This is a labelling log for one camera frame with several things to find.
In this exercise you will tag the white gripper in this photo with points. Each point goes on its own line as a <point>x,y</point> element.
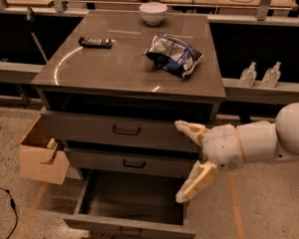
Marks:
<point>219,145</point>

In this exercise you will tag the black white snack bag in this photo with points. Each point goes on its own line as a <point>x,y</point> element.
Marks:
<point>173,55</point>

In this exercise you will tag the grey bottom drawer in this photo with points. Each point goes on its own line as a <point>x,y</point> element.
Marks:
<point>131,206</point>

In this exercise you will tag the grey drawer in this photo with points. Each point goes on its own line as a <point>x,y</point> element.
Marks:
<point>169,166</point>
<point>131,206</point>
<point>144,133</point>

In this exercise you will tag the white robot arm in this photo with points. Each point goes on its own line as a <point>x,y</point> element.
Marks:
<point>270,142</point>

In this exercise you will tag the grey drawer cabinet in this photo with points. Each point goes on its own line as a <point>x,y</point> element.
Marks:
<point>123,82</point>

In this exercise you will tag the grey middle drawer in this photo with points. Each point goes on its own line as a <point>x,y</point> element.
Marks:
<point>169,166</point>

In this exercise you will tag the grey top drawer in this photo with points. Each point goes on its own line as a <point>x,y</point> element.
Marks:
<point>144,133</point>

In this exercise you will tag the left clear pump bottle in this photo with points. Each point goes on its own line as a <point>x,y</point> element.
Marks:
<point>248,76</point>

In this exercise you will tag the clear pump bottle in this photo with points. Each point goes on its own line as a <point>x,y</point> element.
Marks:
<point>272,76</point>
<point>248,76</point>

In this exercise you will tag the right clear pump bottle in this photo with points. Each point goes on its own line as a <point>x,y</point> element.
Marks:
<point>272,76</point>

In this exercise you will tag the white ceramic bowl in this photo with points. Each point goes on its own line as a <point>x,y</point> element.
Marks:
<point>153,12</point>

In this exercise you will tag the cardboard box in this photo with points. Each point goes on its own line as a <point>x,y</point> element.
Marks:
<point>40,155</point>

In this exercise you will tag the black remote control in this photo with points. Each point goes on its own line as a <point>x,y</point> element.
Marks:
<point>95,43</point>

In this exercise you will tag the grey metal rail shelf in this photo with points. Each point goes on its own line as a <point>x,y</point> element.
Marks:
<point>282,94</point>

